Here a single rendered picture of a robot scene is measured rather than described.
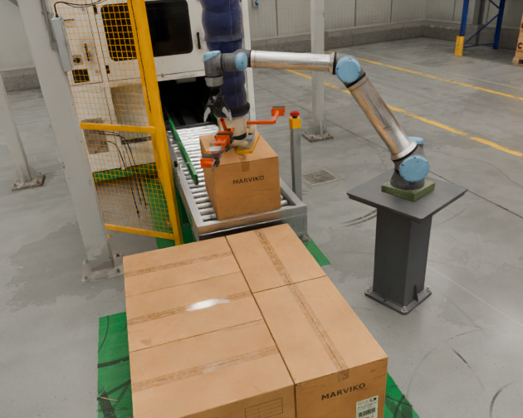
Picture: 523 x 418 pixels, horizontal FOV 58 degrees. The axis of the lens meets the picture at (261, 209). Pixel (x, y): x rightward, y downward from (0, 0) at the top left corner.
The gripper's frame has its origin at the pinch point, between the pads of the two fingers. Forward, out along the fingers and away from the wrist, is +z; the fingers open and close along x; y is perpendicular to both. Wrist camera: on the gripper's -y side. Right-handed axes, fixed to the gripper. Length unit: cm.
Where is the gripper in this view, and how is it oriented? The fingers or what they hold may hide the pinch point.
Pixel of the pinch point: (217, 123)
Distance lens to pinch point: 259.7
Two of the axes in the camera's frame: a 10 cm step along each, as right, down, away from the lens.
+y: 1.5, -4.6, 8.8
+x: -9.9, -0.1, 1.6
